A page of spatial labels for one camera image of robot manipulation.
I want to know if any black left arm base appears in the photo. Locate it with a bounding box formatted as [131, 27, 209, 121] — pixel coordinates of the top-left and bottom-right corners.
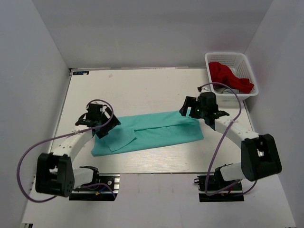
[68, 174, 120, 202]

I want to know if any white plastic basket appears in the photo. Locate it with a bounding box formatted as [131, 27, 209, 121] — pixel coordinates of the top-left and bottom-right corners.
[205, 52, 258, 101]

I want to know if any grey t shirt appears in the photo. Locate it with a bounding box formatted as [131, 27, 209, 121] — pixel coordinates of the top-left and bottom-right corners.
[213, 85, 243, 94]

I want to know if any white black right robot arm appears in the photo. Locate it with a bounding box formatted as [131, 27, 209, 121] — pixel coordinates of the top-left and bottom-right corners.
[180, 92, 282, 190]

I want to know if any dark label sticker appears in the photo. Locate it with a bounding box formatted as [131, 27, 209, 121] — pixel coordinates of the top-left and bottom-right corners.
[73, 71, 89, 76]

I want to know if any red t shirt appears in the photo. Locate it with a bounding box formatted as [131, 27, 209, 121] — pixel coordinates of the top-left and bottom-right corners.
[209, 62, 254, 94]

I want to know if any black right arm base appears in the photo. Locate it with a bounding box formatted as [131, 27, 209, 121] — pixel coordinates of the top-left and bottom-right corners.
[193, 174, 245, 203]

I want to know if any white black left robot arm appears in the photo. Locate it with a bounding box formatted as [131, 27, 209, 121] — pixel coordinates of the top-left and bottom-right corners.
[35, 99, 121, 197]

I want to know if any teal t shirt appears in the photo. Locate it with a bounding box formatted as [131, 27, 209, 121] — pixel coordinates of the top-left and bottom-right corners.
[91, 111, 204, 157]

